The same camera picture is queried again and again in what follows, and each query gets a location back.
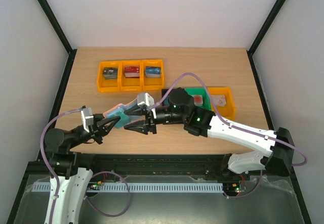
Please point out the pink card in bin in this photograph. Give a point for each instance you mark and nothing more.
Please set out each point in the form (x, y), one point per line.
(219, 100)

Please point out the right black frame post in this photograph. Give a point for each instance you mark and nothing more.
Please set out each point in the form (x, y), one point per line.
(265, 27)

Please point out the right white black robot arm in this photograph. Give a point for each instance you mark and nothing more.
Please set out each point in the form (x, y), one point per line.
(270, 150)

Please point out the pink card holder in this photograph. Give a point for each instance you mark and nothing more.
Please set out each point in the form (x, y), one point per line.
(122, 107)

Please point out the teal card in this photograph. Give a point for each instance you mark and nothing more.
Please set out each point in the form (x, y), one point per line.
(124, 119)

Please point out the black frame post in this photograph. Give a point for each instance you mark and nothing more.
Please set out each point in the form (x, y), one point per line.
(265, 27)
(45, 6)

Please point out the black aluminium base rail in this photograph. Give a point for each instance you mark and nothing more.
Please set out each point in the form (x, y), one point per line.
(210, 167)

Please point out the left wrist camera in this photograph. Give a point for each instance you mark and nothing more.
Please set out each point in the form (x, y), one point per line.
(87, 118)

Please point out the red white card stack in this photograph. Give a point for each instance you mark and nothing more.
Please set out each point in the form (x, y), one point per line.
(198, 100)

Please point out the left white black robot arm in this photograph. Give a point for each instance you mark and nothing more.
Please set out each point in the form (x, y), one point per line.
(71, 171)

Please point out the yellow bin middle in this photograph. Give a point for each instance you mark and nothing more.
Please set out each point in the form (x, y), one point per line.
(130, 84)

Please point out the white slotted cable duct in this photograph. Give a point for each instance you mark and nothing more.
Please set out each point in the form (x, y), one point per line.
(158, 188)

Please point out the black card stack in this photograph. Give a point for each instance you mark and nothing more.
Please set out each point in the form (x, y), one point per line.
(110, 73)

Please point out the blue card stack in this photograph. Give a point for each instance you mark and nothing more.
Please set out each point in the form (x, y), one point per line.
(152, 72)

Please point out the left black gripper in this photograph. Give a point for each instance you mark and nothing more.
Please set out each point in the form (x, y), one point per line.
(102, 129)

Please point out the yellow bin far right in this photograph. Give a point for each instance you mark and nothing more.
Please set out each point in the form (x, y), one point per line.
(229, 111)

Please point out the yellow bin left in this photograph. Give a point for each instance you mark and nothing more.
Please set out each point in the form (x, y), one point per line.
(110, 85)

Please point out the black bin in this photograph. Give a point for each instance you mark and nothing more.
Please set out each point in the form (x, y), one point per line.
(166, 100)

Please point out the left black frame post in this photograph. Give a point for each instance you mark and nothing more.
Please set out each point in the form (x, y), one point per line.
(45, 6)

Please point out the yellow bin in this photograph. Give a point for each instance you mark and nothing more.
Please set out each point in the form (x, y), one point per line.
(110, 85)
(229, 111)
(130, 84)
(150, 84)

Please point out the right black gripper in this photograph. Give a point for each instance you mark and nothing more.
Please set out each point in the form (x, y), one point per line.
(151, 119)

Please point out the green bin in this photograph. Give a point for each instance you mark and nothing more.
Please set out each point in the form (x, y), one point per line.
(200, 91)

